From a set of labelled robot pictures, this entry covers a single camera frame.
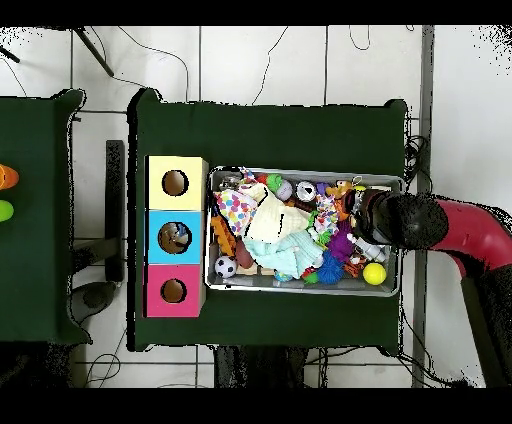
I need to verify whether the black panel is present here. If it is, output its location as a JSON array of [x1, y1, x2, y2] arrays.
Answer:
[[104, 139, 126, 283]]

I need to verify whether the wooden box with three holes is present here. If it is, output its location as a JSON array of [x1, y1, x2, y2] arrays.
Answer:
[[142, 154, 210, 319]]

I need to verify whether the yellow ball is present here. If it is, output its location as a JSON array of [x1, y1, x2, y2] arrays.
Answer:
[[362, 262, 388, 287]]

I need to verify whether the thin black floor cable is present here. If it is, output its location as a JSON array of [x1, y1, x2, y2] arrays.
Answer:
[[117, 25, 190, 101], [251, 25, 289, 106]]

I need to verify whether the small soccer ball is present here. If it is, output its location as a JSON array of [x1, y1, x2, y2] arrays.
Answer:
[[214, 255, 238, 279]]

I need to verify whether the orange plastic object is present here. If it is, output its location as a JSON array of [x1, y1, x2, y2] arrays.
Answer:
[[0, 163, 20, 191]]

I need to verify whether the polka dot paper napkin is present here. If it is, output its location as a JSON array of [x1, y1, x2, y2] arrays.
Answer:
[[213, 189, 259, 237]]

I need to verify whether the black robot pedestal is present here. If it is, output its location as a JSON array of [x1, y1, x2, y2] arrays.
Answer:
[[213, 345, 309, 389]]

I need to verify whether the grey round base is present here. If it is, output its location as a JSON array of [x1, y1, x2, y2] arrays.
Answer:
[[69, 280, 119, 326]]

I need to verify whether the cream muslin cloth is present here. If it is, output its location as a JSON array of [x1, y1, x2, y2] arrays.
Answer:
[[241, 183, 311, 245]]

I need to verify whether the silver mesh bin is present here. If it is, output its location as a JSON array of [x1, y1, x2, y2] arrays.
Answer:
[[204, 165, 405, 298]]

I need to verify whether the light blue muslin cloth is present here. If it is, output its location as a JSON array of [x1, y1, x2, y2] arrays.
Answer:
[[243, 229, 325, 281]]

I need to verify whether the brown monkey plush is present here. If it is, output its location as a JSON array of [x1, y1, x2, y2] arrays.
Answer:
[[324, 180, 353, 200]]

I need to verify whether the purple spiky ball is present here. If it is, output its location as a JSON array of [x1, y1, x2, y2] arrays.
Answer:
[[327, 225, 355, 263]]

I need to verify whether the dark green table cloth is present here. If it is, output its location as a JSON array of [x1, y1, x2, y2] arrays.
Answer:
[[126, 87, 409, 357], [0, 88, 94, 346]]

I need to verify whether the blue spiky ball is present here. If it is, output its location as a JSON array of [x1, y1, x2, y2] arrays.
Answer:
[[317, 251, 345, 286]]

